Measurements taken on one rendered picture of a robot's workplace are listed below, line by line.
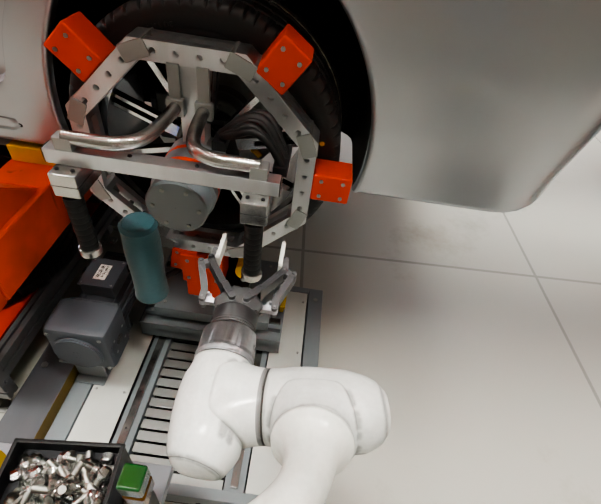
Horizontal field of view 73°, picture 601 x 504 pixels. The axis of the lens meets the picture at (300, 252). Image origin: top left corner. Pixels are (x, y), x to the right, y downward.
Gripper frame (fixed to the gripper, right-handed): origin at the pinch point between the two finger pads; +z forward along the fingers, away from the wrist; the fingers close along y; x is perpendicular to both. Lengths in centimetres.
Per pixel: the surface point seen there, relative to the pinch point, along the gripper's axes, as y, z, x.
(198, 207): -12.4, 6.0, 3.3
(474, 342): 90, 47, -83
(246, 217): -1.3, -1.6, 8.9
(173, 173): -15.0, 1.4, 13.9
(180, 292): -30, 33, -60
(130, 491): -11.7, -40.1, -17.4
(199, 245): -17.5, 20.5, -22.2
